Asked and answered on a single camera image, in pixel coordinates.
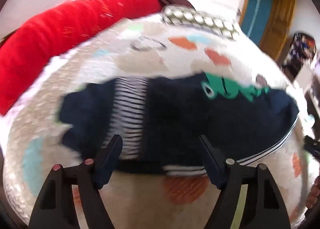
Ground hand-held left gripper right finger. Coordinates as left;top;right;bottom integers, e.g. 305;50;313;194
199;135;292;229

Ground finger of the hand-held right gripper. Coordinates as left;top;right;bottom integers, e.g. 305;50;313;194
303;136;320;162

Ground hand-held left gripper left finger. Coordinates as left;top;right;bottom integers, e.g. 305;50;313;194
28;134;123;229

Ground navy striped pants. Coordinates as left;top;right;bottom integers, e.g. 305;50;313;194
59;71;300;177

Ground person's right hand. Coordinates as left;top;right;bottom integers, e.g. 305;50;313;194
306;176;320;210

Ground cluttered shelf rack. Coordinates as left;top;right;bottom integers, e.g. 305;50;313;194
281;32;317;79

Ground heart print bedspread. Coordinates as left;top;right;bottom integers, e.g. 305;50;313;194
2;15;320;229

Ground wooden door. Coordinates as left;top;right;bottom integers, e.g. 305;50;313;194
260;0;297;62

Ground red quilt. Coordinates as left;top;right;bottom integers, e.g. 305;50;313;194
0;0;163;117

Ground green white bolster pillow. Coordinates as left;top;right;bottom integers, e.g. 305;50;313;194
161;5;240;42

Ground teal door panel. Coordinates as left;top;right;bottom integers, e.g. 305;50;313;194
240;0;275;47

